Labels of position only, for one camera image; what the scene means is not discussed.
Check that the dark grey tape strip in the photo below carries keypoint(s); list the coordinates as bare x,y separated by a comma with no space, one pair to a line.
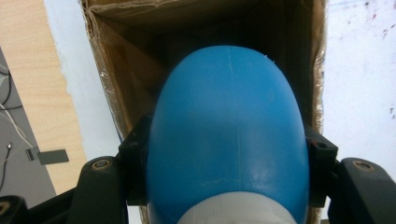
53,157

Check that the blue cardboard box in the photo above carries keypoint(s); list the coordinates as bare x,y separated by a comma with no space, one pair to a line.
130,77

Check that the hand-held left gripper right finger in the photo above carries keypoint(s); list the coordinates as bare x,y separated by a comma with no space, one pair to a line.
319,161

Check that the blue bottle with white cap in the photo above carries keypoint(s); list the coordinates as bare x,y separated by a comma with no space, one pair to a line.
227,124

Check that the white table mat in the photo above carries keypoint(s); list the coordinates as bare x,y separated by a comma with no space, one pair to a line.
358,77

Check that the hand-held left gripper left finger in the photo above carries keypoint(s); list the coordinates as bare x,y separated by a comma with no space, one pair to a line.
137,161

